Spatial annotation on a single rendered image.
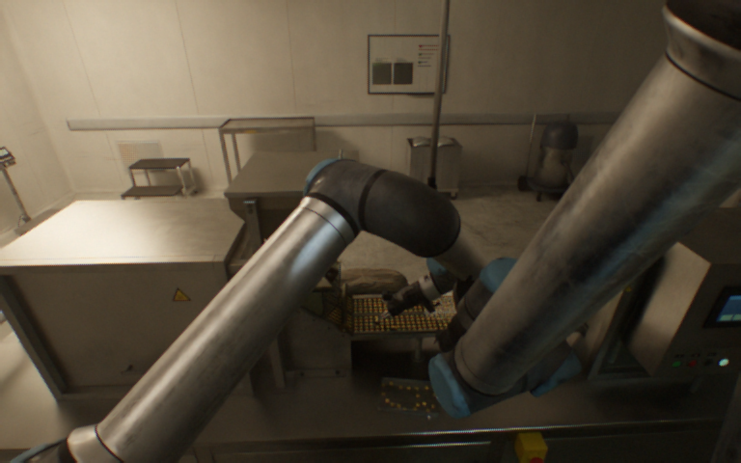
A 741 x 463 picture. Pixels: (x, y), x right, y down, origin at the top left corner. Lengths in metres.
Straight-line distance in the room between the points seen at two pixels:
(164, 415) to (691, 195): 0.57
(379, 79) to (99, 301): 4.00
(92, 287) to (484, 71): 4.52
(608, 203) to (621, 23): 5.40
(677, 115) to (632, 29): 5.49
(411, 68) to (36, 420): 4.37
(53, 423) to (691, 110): 1.67
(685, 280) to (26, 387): 2.09
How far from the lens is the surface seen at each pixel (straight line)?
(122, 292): 1.31
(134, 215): 1.48
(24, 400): 1.79
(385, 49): 4.78
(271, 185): 1.04
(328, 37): 4.77
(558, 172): 5.04
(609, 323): 1.45
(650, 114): 0.29
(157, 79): 5.30
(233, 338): 0.57
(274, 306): 0.58
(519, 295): 0.40
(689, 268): 1.28
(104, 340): 1.48
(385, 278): 1.57
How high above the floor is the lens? 1.89
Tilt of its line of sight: 29 degrees down
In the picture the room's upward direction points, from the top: straight up
